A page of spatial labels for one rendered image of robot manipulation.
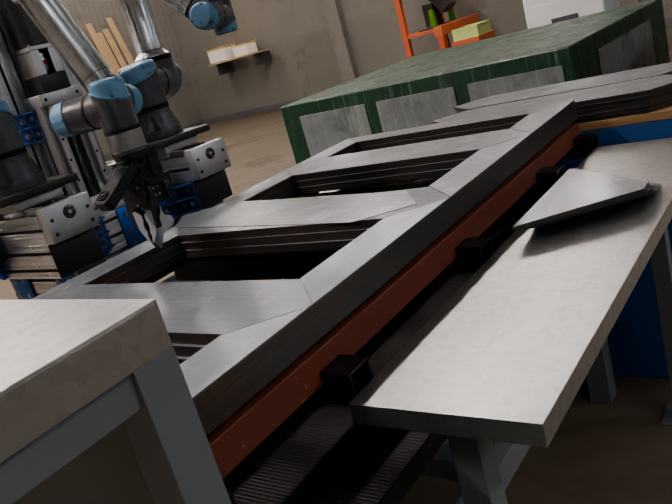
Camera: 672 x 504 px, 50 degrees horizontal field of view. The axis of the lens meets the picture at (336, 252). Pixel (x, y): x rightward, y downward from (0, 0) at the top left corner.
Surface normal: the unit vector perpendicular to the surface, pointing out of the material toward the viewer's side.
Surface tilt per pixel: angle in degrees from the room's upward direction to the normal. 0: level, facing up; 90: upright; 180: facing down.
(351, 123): 90
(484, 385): 0
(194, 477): 90
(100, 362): 90
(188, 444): 90
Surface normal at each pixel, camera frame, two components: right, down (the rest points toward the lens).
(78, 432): 0.80, -0.04
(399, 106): -0.58, 0.39
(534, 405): -0.26, -0.92
